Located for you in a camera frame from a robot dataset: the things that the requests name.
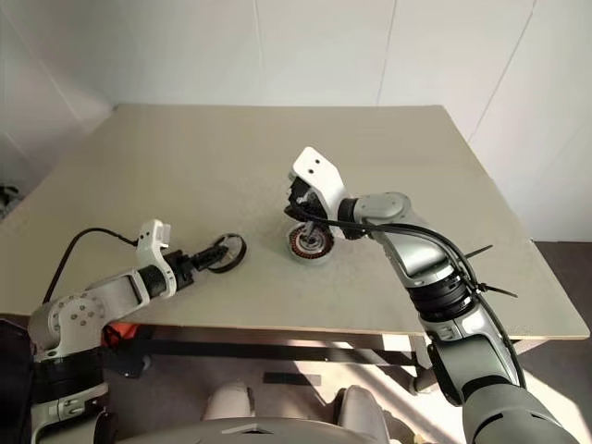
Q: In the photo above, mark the grey robot torso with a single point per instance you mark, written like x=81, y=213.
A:
x=254, y=432

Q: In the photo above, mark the metal table frame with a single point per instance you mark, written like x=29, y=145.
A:
x=277, y=349

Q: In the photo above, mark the dark background object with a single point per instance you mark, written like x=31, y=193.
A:
x=7, y=199

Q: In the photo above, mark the black zip tie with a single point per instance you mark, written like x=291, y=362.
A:
x=497, y=290
x=478, y=252

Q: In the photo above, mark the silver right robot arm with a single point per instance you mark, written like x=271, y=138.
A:
x=416, y=254

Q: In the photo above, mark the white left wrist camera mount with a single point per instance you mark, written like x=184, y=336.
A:
x=150, y=240

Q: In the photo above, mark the black tape strip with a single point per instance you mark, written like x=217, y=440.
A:
x=291, y=379

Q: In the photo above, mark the silver motor housing copper windings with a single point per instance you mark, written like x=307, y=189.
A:
x=305, y=256

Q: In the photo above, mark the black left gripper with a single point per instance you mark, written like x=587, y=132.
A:
x=182, y=266

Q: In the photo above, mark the black bag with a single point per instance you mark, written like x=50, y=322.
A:
x=14, y=379

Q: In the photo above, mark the grey rounded robot foot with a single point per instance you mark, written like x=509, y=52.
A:
x=231, y=402
x=361, y=407

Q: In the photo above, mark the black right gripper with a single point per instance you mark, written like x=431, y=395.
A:
x=298, y=194

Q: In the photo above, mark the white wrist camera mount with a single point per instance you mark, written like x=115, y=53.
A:
x=319, y=176
x=150, y=240

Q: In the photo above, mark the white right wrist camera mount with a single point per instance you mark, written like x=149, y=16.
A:
x=319, y=176

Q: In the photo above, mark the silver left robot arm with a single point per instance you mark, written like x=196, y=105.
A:
x=106, y=289

